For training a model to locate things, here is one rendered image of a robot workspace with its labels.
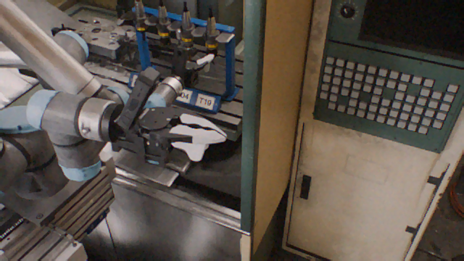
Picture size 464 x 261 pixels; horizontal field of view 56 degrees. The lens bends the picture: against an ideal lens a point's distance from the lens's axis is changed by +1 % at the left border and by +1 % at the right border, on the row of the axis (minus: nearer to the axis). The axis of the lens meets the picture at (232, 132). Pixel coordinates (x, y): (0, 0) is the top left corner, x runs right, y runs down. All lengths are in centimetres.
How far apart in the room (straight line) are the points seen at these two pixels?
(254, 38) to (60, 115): 47
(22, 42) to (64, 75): 10
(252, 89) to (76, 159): 47
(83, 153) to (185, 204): 81
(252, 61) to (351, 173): 91
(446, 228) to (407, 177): 107
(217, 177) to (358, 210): 64
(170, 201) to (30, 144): 66
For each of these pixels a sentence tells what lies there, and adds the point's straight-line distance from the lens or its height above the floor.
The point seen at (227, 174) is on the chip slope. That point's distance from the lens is 175.
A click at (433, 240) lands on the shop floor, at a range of 274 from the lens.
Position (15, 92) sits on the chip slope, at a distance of 267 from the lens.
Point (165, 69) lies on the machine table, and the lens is 214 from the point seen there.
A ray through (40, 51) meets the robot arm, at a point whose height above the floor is 161.
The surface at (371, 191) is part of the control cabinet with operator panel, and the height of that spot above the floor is 70.
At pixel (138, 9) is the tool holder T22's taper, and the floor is 126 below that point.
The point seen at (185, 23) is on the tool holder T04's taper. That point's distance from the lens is 177.
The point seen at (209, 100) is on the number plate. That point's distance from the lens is 185.
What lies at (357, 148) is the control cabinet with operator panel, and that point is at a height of 91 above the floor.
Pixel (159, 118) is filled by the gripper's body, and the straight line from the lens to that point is 75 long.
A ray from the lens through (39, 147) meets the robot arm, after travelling 118.
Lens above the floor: 206
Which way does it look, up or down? 42 degrees down
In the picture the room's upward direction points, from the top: straight up
